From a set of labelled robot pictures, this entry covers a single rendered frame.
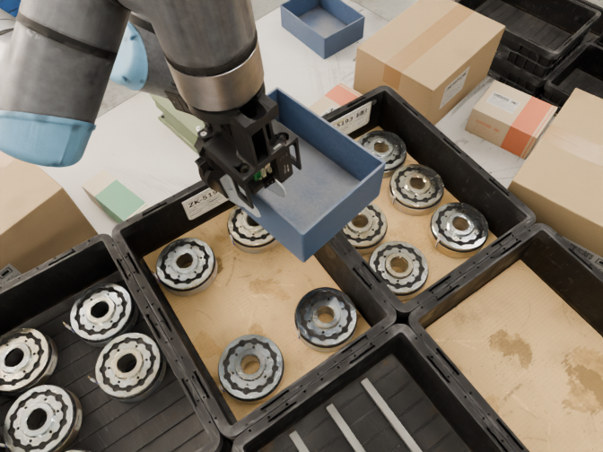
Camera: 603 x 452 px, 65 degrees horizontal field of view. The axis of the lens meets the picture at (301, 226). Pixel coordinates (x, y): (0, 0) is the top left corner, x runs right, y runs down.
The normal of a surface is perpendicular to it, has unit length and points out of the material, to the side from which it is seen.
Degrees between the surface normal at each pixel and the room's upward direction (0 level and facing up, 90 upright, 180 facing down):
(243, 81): 90
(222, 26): 91
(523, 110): 0
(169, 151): 0
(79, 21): 65
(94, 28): 78
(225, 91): 92
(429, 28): 0
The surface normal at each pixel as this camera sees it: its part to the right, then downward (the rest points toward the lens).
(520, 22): -0.02, -0.52
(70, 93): 0.59, 0.49
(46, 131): 0.39, 0.48
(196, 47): 0.00, 0.88
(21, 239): 0.77, 0.54
